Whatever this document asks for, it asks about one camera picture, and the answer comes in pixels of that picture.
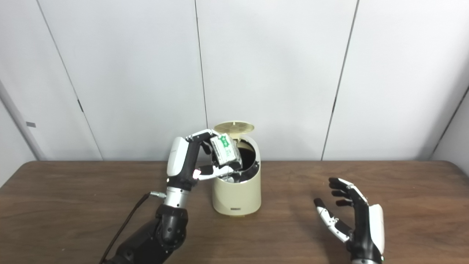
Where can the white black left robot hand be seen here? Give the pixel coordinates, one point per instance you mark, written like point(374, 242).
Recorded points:
point(179, 157)

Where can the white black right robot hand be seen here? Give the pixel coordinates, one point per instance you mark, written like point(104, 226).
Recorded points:
point(366, 227)

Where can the green white milk carton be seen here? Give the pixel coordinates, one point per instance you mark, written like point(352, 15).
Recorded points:
point(225, 150)

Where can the cream round bin lid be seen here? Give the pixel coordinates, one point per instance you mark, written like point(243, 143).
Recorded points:
point(234, 127)

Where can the cream-colored bin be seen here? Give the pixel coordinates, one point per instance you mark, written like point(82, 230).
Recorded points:
point(238, 194)

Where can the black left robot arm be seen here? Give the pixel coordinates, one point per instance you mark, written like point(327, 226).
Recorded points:
point(161, 231)

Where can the black wall seam clip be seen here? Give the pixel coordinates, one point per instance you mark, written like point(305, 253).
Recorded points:
point(80, 105)

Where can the white wall post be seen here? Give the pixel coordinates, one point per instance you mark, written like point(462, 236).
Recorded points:
point(18, 121)

